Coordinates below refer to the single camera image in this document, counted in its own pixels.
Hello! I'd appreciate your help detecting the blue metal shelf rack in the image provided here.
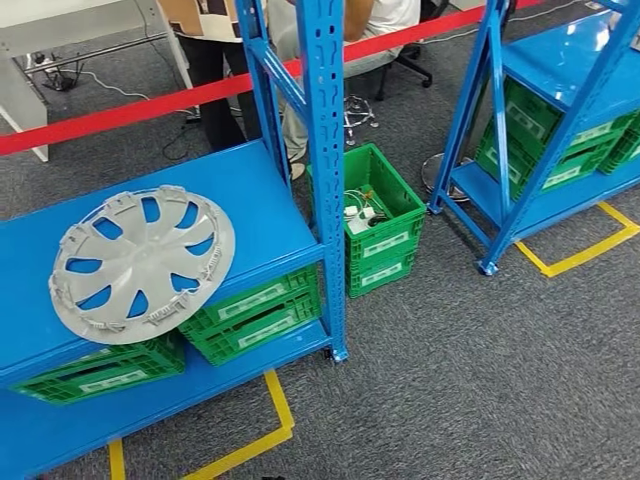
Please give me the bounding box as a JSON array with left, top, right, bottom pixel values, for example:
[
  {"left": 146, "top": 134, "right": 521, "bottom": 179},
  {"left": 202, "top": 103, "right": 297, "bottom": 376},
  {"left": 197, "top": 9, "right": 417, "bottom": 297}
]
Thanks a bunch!
[
  {"left": 0, "top": 0, "right": 349, "bottom": 480},
  {"left": 428, "top": 0, "right": 640, "bottom": 278}
]

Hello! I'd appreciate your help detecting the chrome base stool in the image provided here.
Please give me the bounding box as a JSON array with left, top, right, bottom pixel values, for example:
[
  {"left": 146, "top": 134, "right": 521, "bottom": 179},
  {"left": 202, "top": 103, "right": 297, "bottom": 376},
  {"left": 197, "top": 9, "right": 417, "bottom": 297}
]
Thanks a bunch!
[{"left": 343, "top": 94, "right": 380, "bottom": 147}]

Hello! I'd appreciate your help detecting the yellow floor tape outline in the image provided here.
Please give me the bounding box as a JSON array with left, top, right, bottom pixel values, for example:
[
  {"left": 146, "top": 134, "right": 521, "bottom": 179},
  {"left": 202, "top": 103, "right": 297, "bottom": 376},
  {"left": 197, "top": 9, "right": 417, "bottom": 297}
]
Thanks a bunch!
[
  {"left": 515, "top": 201, "right": 640, "bottom": 280},
  {"left": 107, "top": 369, "right": 296, "bottom": 480}
]

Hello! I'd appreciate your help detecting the person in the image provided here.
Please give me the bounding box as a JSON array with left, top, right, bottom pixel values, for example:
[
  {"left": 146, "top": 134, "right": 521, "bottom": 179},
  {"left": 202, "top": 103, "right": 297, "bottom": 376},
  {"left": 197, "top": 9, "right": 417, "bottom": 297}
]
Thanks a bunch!
[
  {"left": 267, "top": 0, "right": 422, "bottom": 181},
  {"left": 157, "top": 0, "right": 265, "bottom": 154}
]

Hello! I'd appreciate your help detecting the black chair base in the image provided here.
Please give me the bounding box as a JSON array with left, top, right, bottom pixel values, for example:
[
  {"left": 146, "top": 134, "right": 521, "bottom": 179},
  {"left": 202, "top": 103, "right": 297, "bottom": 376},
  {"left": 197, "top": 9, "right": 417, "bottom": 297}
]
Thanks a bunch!
[{"left": 374, "top": 39, "right": 434, "bottom": 103}]

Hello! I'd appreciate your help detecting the grey wheel hubcap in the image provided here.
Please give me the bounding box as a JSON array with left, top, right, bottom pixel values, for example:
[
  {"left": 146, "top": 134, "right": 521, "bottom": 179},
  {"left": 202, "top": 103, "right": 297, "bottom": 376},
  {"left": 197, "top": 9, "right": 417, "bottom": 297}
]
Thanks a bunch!
[{"left": 48, "top": 185, "right": 236, "bottom": 346}]

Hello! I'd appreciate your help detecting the red barrier belt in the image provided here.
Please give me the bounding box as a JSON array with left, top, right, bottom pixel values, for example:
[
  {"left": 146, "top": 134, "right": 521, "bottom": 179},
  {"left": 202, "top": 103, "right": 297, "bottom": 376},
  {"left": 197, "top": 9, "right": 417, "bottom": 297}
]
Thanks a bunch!
[{"left": 0, "top": 0, "right": 546, "bottom": 158}]

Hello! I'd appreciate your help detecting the white desk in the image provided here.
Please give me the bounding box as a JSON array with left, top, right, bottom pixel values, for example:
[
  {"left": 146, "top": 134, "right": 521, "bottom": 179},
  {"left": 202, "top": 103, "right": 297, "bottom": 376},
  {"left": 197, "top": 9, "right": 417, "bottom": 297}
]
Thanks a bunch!
[{"left": 0, "top": 0, "right": 197, "bottom": 164}]

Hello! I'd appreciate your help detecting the white wire bundle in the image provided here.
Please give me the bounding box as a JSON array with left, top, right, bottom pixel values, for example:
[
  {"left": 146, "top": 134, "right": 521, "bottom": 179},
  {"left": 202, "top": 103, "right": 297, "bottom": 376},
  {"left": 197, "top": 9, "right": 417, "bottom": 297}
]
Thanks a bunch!
[{"left": 343, "top": 188, "right": 396, "bottom": 235}]

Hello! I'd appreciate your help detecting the steel stanchion post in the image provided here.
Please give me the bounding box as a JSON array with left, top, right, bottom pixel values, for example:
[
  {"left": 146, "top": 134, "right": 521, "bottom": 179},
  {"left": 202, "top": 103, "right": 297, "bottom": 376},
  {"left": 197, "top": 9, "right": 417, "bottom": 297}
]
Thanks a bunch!
[{"left": 421, "top": 0, "right": 517, "bottom": 203}]

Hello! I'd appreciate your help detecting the black floor cable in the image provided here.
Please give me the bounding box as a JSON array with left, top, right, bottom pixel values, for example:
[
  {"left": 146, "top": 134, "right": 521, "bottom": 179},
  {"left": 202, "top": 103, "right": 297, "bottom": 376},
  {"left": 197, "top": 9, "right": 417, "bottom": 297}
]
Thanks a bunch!
[{"left": 162, "top": 121, "right": 202, "bottom": 162}]

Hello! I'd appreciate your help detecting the white floor cable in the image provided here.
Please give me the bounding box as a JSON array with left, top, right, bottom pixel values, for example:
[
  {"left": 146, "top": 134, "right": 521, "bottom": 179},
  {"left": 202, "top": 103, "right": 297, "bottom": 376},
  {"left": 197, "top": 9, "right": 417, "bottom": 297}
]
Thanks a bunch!
[{"left": 60, "top": 68, "right": 201, "bottom": 118}]

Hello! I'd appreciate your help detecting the black cable bundle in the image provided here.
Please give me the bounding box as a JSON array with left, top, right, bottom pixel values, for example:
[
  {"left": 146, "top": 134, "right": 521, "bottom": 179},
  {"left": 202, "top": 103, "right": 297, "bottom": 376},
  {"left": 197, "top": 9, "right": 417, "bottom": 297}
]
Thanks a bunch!
[{"left": 30, "top": 52, "right": 85, "bottom": 93}]

